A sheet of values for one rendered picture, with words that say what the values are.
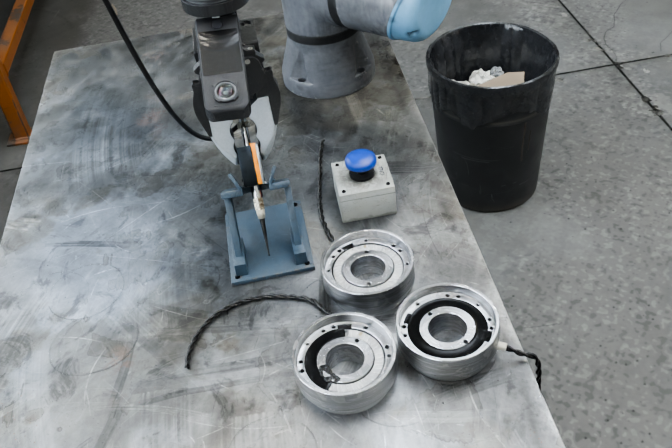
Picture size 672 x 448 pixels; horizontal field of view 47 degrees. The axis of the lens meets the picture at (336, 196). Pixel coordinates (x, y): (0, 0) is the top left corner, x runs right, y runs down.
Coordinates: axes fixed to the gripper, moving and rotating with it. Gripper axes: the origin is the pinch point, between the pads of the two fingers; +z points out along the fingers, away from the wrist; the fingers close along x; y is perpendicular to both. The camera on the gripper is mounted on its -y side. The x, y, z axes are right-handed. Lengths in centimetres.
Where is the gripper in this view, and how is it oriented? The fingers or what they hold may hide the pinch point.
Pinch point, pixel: (249, 155)
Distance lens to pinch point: 92.4
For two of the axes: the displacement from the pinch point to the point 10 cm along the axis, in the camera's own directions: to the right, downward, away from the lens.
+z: 1.1, 7.7, 6.3
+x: -9.8, 1.9, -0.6
